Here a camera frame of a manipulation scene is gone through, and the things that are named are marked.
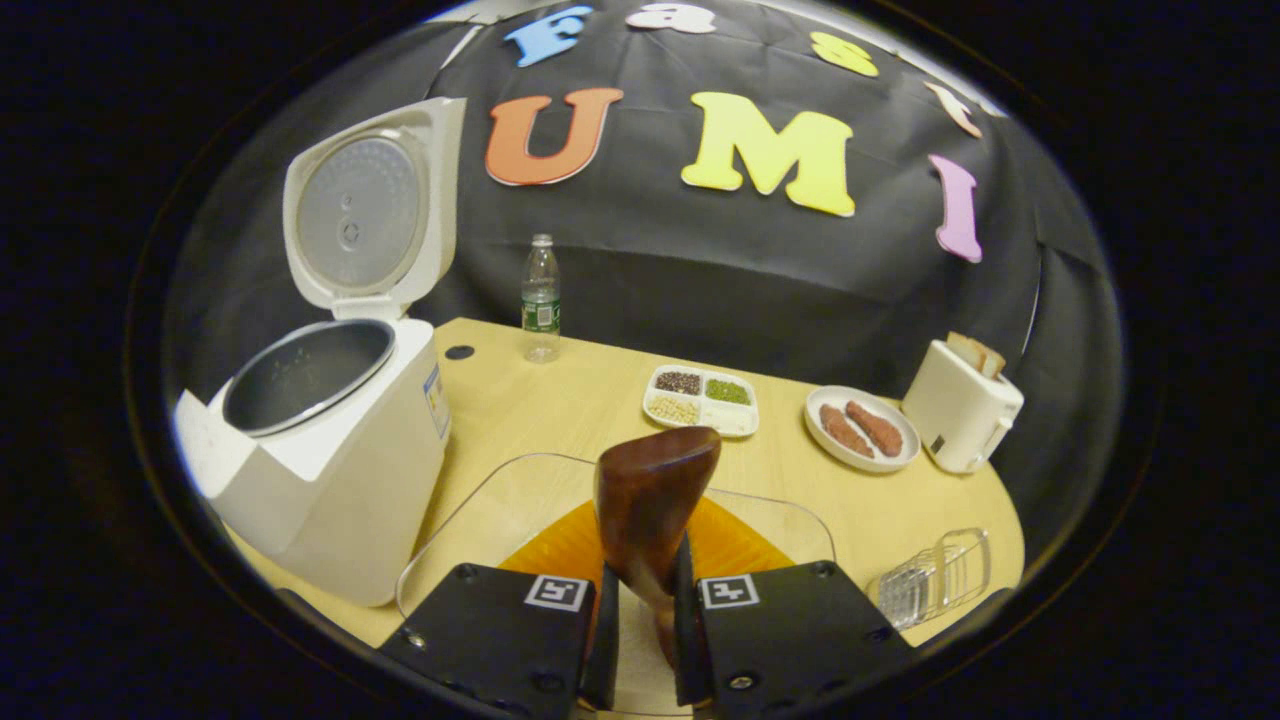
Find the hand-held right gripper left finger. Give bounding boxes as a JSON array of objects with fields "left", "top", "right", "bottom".
[{"left": 377, "top": 498, "right": 622, "bottom": 720}]

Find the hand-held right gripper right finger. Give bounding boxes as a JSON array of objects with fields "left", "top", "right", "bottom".
[{"left": 671, "top": 496, "right": 917, "bottom": 720}]

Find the clear glass chopstick holder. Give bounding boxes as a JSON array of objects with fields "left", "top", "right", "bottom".
[{"left": 873, "top": 527, "right": 993, "bottom": 632}]

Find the brown wooden spoon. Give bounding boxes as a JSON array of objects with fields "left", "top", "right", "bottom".
[{"left": 593, "top": 427, "right": 723, "bottom": 671}]

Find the white rice cooker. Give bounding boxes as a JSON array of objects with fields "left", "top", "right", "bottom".
[{"left": 175, "top": 97, "right": 468, "bottom": 608}]

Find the clear rounded tray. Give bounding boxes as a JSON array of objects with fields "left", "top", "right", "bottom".
[{"left": 397, "top": 453, "right": 837, "bottom": 717}]

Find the white round plate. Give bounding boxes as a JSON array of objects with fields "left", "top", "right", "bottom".
[{"left": 804, "top": 385, "right": 922, "bottom": 474}]

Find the white divided dish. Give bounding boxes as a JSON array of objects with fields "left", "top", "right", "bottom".
[{"left": 642, "top": 364, "right": 760, "bottom": 439}]

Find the cream toaster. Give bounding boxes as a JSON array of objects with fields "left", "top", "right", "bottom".
[{"left": 901, "top": 338, "right": 1026, "bottom": 475}]

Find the clear plastic water bottle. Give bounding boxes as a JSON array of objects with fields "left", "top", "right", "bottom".
[{"left": 521, "top": 234, "right": 562, "bottom": 364}]

